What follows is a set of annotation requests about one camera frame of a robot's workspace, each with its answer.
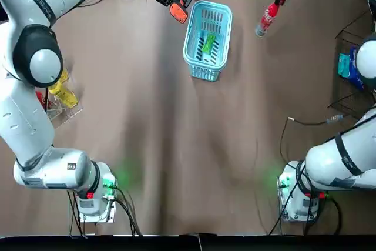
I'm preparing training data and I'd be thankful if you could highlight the orange black barcode scanner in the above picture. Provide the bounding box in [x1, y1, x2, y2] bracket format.
[169, 0, 194, 25]

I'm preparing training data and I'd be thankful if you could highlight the green snack packet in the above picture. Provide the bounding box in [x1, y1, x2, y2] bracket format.
[201, 33, 218, 55]

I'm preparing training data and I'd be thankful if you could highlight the red cola bottle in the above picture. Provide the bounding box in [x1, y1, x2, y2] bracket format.
[254, 0, 283, 38]

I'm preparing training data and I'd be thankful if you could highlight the blue cookie packet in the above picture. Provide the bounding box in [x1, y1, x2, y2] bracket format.
[348, 45, 367, 91]

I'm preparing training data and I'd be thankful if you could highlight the yellow tea bottle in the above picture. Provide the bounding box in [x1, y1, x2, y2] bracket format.
[57, 68, 72, 84]
[48, 82, 79, 108]

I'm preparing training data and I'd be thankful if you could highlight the black wire rack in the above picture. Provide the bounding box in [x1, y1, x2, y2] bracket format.
[327, 9, 376, 120]

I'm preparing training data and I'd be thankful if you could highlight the light blue plastic basket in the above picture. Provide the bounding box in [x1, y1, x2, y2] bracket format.
[182, 0, 233, 82]

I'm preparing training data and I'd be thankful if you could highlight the black cable with grey plug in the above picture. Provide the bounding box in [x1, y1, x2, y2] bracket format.
[278, 114, 349, 172]

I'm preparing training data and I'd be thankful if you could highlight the teal wipes packet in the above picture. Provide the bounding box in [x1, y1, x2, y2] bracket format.
[337, 53, 353, 79]

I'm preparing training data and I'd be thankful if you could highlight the clear acrylic bottle shelf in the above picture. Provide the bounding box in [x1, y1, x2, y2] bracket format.
[43, 64, 85, 130]

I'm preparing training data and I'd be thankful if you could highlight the small red drink bottle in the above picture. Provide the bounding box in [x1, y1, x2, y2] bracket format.
[35, 89, 49, 111]

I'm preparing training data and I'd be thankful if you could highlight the black arm base cable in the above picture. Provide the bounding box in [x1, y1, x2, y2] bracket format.
[268, 161, 343, 236]
[66, 185, 143, 239]

